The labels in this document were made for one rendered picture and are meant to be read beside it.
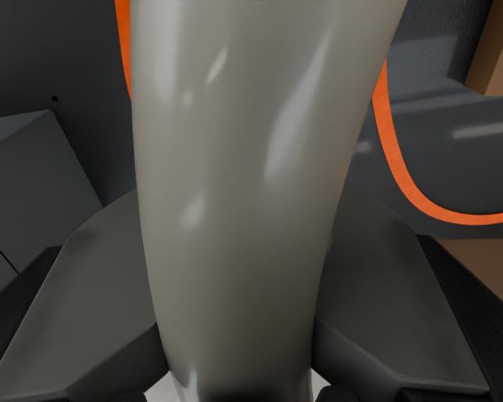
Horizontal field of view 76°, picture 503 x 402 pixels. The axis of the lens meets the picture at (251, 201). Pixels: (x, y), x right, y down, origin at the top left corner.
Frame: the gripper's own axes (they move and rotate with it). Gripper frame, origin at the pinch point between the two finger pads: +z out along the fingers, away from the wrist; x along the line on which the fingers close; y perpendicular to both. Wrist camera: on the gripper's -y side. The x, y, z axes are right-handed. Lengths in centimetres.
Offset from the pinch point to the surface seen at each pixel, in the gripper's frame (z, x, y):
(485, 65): 76, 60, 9
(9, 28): 85, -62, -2
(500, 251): 88, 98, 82
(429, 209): 85, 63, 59
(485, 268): 88, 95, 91
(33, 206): 61, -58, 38
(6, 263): 46, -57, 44
